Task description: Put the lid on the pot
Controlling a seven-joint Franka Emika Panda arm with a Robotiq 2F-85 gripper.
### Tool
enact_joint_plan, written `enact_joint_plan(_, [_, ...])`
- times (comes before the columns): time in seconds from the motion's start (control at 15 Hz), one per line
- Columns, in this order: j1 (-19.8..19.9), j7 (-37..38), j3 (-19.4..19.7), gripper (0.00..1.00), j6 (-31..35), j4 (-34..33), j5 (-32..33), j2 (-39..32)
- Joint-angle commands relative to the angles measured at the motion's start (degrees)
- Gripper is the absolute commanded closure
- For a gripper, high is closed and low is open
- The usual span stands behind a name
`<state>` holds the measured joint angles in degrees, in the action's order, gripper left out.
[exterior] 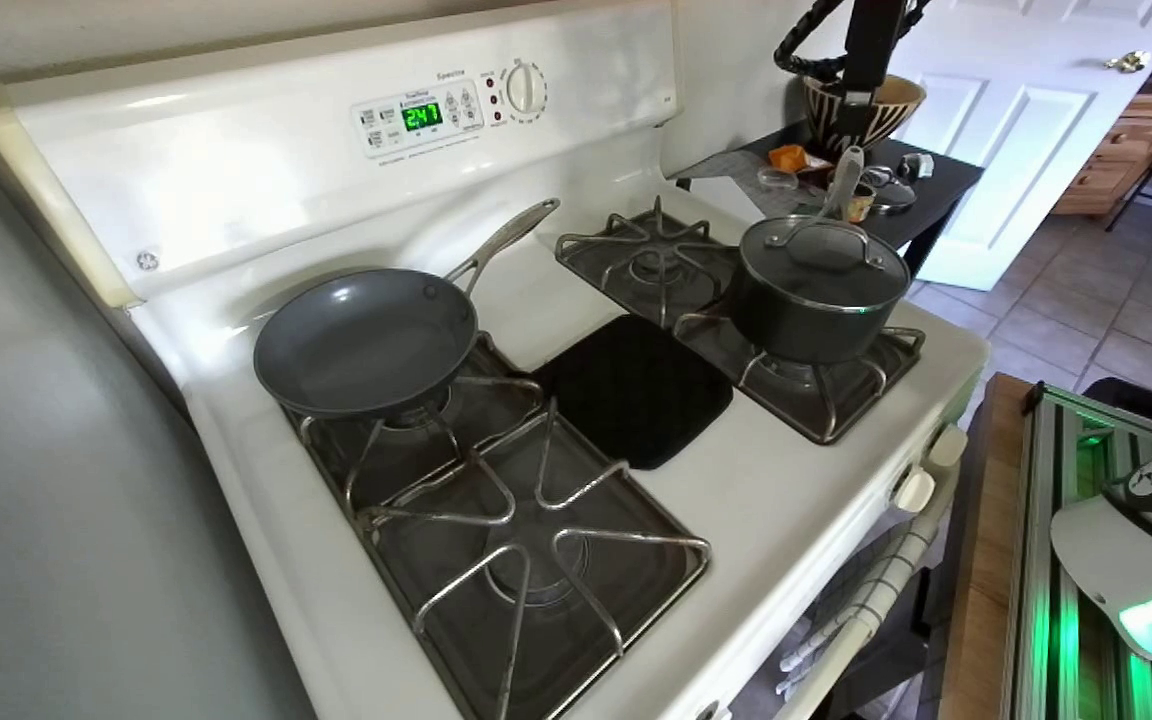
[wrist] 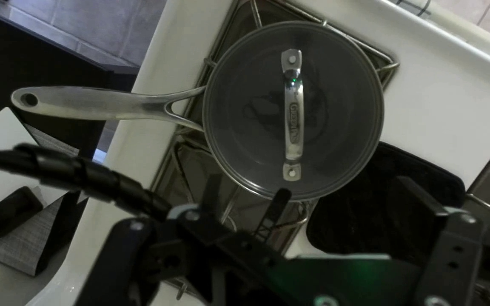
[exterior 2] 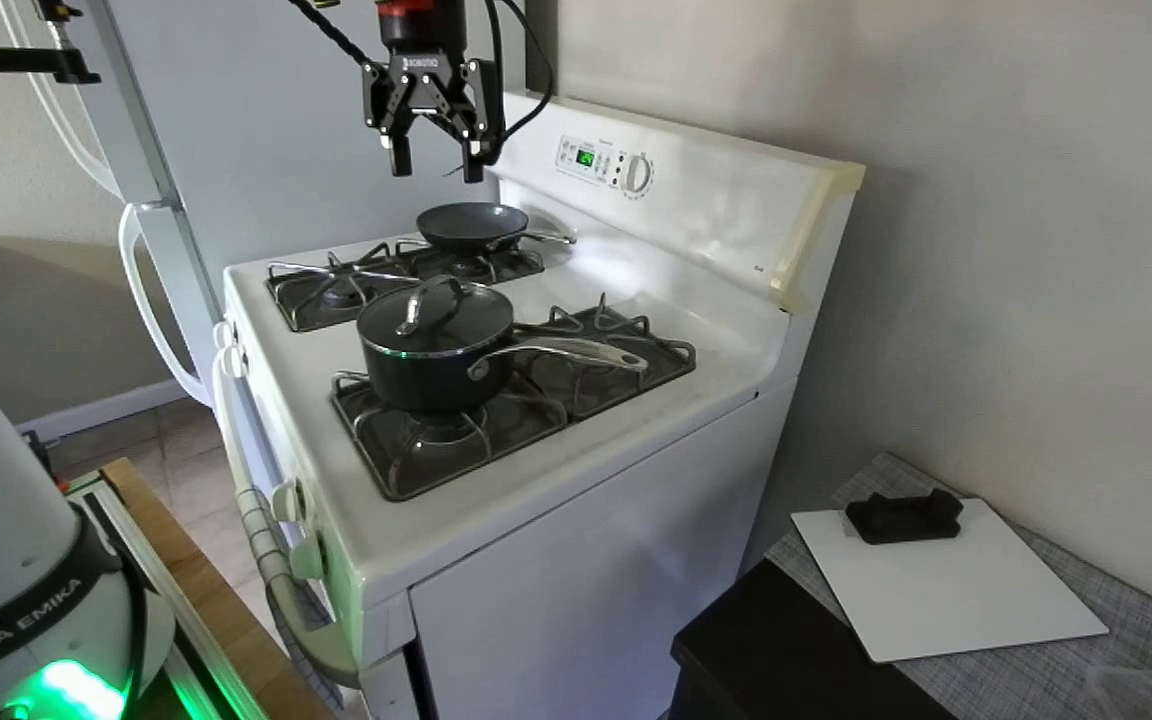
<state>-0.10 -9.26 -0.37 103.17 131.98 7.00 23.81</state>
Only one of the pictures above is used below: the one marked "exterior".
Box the white device with green light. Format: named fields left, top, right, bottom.
left=1047, top=420, right=1152, bottom=688

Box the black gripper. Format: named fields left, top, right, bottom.
left=808, top=0, right=933, bottom=137

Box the black side table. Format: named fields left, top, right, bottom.
left=666, top=119, right=989, bottom=253

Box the small orange object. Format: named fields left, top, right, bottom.
left=762, top=140, right=812, bottom=179

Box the black square mat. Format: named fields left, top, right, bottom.
left=533, top=312, right=735, bottom=474

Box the grey frying pan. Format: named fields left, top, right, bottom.
left=253, top=198, right=565, bottom=426

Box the black cable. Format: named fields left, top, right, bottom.
left=770, top=0, right=858, bottom=77

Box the white timer dial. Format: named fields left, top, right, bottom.
left=498, top=55, right=553, bottom=119

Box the white oven door handle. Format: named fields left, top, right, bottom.
left=770, top=511, right=970, bottom=720

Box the white stove knob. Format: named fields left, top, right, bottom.
left=922, top=420, right=977, bottom=474
left=887, top=462, right=942, bottom=522

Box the black burner grate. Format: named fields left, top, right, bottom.
left=292, top=335, right=717, bottom=720
left=553, top=198, right=927, bottom=453

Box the aluminium rail frame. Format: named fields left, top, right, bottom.
left=1012, top=380, right=1152, bottom=720

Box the white gas stove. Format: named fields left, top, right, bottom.
left=0, top=0, right=993, bottom=720

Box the wooden board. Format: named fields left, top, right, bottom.
left=933, top=372, right=1039, bottom=720

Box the black cooking pot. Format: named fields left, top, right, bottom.
left=733, top=144, right=911, bottom=372

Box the glass lid with metal handle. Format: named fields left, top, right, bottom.
left=735, top=214, right=911, bottom=321

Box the wooden dresser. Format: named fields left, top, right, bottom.
left=1050, top=80, right=1152, bottom=224

